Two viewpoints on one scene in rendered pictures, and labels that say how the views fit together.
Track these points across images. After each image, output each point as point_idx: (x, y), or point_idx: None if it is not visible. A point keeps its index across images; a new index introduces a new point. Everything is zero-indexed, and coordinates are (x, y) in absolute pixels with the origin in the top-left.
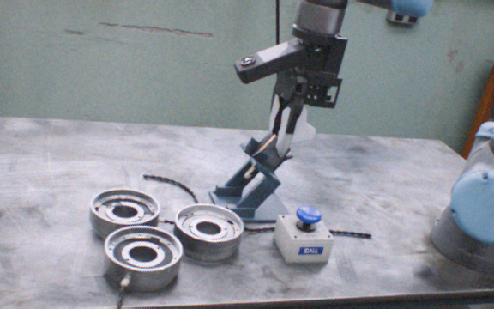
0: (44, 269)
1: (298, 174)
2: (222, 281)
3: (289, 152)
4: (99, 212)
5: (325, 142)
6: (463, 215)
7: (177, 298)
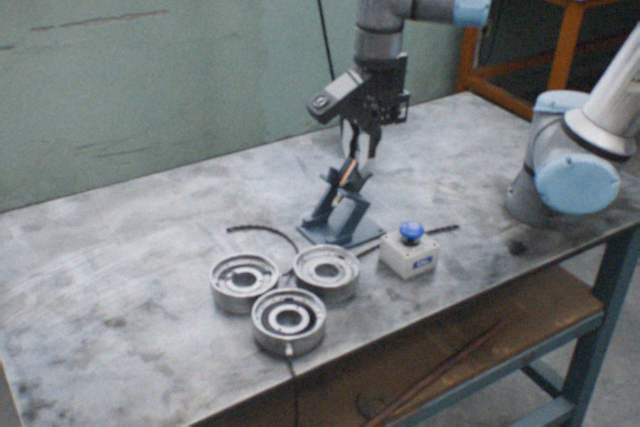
0: (204, 363)
1: None
2: (362, 318)
3: None
4: (222, 288)
5: None
6: (553, 197)
7: (335, 348)
